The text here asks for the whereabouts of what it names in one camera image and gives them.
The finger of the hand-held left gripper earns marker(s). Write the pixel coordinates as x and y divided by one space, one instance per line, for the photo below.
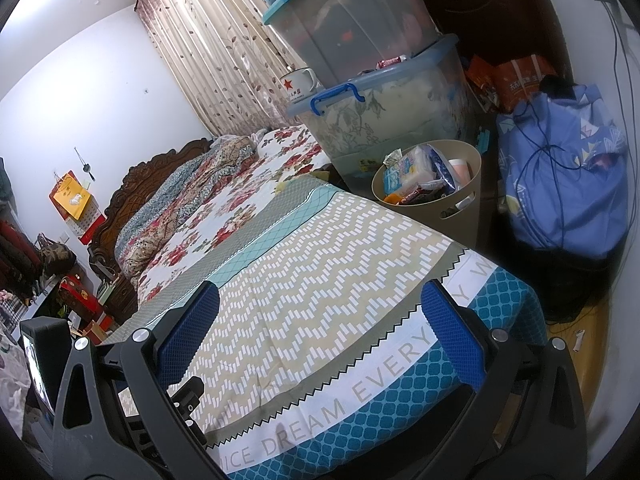
187 392

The white plug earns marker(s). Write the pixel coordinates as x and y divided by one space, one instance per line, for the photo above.
578 340

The brown handbag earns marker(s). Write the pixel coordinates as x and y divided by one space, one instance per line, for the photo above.
52 255

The dark blue packet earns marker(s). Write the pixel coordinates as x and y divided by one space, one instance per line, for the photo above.
442 165

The yellow paper bag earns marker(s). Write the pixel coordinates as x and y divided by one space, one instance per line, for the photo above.
70 195

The white enamel mug red star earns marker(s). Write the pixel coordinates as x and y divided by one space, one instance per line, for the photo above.
297 85

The yellow cloth piece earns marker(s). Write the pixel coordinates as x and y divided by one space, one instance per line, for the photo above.
281 187

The red wall calendar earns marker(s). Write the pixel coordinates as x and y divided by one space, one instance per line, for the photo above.
90 227

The storage shelf with bags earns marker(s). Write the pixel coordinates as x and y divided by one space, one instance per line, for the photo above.
12 260

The red gift box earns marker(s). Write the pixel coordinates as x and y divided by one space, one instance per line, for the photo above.
75 295

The floral bedsheet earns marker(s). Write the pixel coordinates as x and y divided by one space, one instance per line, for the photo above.
240 200

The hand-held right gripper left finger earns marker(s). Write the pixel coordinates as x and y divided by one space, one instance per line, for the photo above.
190 330

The teal plastic item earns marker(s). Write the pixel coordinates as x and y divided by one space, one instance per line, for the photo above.
482 140

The green printed paper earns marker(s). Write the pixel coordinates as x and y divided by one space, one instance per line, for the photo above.
394 157

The beige waste bin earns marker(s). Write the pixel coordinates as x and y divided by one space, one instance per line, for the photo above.
450 220

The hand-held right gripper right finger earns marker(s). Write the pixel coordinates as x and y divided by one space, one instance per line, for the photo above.
450 330

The blue cloth bundle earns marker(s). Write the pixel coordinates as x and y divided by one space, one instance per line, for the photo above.
565 185

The dark brown wardrobe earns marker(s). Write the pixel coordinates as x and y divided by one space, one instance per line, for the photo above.
490 10

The dark red snack wrapper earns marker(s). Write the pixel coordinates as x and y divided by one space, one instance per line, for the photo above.
420 191

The carved wooden headboard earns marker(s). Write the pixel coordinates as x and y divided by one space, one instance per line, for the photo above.
145 180

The zigzag patterned blanket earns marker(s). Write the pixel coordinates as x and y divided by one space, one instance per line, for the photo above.
325 270

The white and blue tissue pack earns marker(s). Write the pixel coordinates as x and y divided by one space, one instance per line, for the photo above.
412 170

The floral curtain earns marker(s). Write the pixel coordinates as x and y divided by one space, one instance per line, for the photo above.
215 50

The small red packet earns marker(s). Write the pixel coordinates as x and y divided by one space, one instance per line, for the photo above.
390 63

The brown paper bag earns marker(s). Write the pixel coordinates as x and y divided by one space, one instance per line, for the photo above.
95 331

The orange carton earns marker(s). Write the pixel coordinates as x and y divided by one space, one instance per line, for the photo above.
479 80
522 80

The dark wooden nightstand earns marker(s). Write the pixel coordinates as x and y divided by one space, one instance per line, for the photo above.
117 300

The folded patchwork quilt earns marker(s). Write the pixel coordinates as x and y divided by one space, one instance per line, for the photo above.
175 200

